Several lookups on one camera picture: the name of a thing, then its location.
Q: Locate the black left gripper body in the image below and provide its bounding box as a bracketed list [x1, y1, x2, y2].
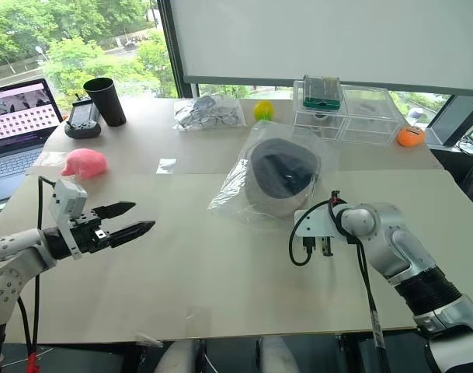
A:
[69, 211, 113, 256]

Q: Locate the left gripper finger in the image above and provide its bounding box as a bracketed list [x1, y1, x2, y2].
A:
[109, 220, 157, 250]
[93, 200, 137, 220]

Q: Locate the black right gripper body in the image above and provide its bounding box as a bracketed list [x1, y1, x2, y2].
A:
[300, 234, 336, 258]

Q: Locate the small clear plastic bag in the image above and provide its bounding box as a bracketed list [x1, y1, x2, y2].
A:
[156, 157, 178, 174]

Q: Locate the dark grey cap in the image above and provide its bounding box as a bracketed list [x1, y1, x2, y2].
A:
[245, 138, 322, 220]

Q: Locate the grey cap in plastic bag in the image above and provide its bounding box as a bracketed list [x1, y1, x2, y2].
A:
[207, 120, 340, 234]

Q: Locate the clear bag of glasses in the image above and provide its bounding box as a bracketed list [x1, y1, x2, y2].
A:
[172, 96, 247, 133]

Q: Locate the pink toy pig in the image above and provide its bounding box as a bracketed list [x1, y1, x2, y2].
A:
[61, 148, 110, 181]

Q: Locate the black handheld controller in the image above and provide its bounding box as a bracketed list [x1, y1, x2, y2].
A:
[64, 92, 103, 140]

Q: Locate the black plastic cup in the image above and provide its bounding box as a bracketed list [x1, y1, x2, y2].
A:
[82, 77, 127, 127]

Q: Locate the clear plastic scrap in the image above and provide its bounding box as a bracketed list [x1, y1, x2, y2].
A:
[134, 331, 164, 349]

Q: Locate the white rounded robot leg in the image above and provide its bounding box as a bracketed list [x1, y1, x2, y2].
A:
[258, 335, 300, 373]
[153, 339, 201, 373]

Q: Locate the open silver laptop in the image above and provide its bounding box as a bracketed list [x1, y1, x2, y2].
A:
[0, 78, 64, 207]

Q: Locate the clear acrylic drawer organiser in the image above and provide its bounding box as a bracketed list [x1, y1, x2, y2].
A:
[292, 79, 405, 148]

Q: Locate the orange ball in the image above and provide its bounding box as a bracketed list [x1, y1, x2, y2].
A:
[396, 124, 426, 148]

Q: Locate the yellow green ball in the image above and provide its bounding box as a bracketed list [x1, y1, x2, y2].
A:
[252, 100, 276, 123]

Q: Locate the green box with clear lid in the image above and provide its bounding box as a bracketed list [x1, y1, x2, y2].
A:
[302, 75, 343, 110]

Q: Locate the white roller blind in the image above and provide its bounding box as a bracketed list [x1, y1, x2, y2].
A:
[169, 0, 473, 97]

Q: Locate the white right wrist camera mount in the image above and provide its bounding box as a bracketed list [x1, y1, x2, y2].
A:
[294, 203, 339, 240]

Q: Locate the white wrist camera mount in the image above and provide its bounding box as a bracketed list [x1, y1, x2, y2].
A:
[48, 179, 88, 261]
[294, 203, 339, 240]

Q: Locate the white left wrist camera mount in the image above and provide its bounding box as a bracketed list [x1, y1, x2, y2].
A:
[48, 179, 88, 261]

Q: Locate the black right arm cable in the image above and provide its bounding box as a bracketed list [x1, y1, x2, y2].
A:
[288, 190, 391, 373]

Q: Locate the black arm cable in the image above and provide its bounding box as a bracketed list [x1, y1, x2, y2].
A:
[16, 176, 63, 357]
[288, 190, 391, 373]

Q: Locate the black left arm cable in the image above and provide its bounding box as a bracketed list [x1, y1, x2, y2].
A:
[16, 176, 63, 357]

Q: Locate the black window frame post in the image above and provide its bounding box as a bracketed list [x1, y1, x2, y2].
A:
[157, 0, 201, 99]

